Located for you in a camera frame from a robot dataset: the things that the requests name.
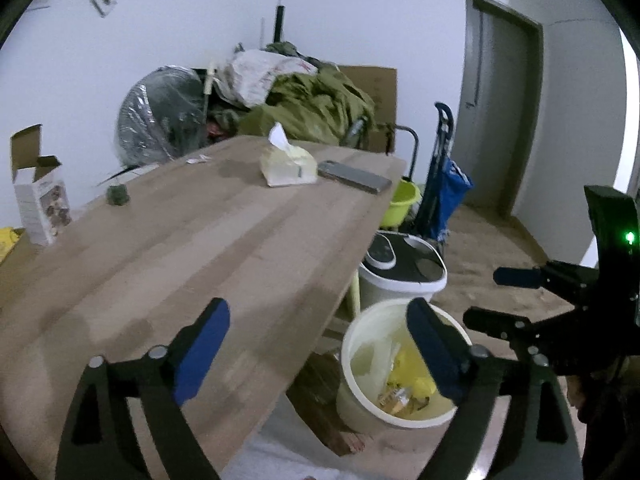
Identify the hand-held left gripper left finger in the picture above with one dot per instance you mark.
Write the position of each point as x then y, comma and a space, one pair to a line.
200, 355

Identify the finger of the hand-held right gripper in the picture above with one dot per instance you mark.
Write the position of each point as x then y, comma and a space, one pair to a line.
500, 325
520, 277

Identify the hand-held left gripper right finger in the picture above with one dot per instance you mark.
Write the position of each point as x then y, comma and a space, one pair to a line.
435, 355

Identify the yellow plastic bag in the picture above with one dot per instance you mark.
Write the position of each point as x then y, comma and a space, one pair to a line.
410, 375

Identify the orange snack wrapper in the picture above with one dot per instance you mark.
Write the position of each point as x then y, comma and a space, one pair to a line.
395, 400

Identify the pale yellow plastic bin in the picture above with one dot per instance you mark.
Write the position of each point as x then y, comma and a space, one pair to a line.
365, 410

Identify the person's right forearm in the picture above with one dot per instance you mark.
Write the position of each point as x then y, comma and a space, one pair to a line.
615, 435

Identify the person's right hand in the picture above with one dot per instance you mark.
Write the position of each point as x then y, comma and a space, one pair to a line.
577, 395

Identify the white round appliance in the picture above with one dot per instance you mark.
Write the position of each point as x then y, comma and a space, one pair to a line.
402, 275

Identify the blue shopping trolley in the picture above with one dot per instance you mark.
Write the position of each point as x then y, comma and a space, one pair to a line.
442, 187

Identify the dark wooden boards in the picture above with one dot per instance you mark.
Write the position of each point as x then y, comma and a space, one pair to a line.
325, 410

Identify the light grey cloth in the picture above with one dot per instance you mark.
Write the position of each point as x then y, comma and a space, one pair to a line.
280, 460

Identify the green plastic basin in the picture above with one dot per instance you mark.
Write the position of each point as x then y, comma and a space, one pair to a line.
400, 205

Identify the grey door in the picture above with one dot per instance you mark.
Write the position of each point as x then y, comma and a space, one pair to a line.
500, 105

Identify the small green crumpled wad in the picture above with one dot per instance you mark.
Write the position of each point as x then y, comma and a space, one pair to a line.
117, 194

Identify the grey phone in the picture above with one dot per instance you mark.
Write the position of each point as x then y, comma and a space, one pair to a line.
355, 177

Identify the small white sachet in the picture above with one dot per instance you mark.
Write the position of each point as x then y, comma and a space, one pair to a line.
197, 159

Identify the pale yellow tissue pack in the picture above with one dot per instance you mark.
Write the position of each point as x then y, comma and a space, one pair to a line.
287, 167

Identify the open white carton box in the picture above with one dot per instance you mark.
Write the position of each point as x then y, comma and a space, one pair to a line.
40, 200

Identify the brown cardboard sheet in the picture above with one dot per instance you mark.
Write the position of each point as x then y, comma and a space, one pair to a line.
377, 90

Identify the plastic wrapped fan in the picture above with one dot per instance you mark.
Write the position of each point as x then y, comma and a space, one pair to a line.
160, 115

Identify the white plastic stick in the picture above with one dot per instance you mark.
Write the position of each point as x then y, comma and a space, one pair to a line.
207, 90

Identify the olive green cloth pile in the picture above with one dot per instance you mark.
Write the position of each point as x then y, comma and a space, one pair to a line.
310, 105

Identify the white plastic shopping bag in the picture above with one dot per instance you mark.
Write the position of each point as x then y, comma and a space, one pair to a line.
255, 77

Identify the black pole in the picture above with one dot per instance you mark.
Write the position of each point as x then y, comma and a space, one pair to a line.
279, 22

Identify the black metal chair frame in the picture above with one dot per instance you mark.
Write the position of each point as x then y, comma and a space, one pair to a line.
415, 150

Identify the broken wall socket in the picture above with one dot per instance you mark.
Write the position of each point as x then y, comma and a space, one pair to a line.
103, 0

